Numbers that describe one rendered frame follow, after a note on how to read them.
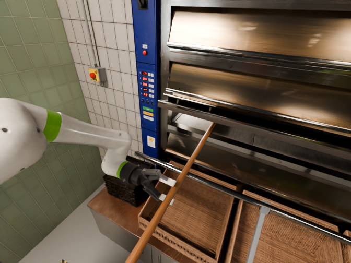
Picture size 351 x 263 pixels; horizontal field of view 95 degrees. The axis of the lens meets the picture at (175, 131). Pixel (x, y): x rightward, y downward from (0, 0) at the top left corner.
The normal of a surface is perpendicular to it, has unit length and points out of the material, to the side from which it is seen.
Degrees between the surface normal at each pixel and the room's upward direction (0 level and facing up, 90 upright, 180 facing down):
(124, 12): 90
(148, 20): 90
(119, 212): 0
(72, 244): 0
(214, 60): 90
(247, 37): 70
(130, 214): 0
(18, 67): 90
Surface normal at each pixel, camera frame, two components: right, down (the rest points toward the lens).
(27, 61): 0.90, 0.29
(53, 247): 0.05, -0.83
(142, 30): -0.44, 0.48
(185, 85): -0.40, 0.18
